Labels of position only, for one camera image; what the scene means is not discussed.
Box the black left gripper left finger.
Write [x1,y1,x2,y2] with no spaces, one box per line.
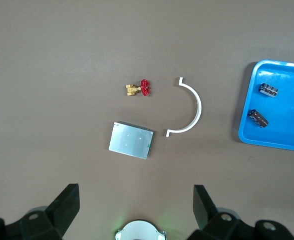
[0,183,80,240]

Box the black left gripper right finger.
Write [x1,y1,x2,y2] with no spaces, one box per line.
[188,184,294,240]

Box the black cylindrical capacitor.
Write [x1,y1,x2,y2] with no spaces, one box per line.
[258,82,279,98]

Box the silver metal power supply box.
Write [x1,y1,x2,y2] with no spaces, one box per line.
[108,121,154,160]

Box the white semicircular pipe clamp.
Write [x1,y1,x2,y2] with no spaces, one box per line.
[165,76,202,138]

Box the blue plastic tray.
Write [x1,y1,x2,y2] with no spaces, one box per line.
[237,59,294,153]

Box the brown table mat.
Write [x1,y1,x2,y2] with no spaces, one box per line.
[0,0,294,240]

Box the brass valve red handwheel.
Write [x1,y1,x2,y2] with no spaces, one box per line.
[125,79,152,97]

